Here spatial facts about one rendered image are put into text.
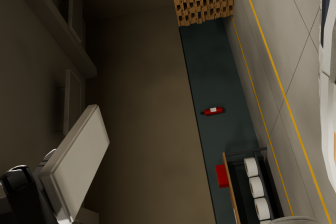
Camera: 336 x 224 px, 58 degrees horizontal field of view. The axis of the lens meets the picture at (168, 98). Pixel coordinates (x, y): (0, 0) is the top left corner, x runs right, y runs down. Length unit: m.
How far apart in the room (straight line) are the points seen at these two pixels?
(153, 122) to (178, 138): 0.77
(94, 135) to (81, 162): 0.02
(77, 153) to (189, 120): 7.45
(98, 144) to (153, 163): 7.19
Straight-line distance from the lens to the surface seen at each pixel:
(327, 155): 0.21
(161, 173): 7.27
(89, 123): 0.18
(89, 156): 0.18
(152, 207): 7.17
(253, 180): 6.52
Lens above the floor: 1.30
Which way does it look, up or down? 4 degrees up
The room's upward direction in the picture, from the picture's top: 101 degrees counter-clockwise
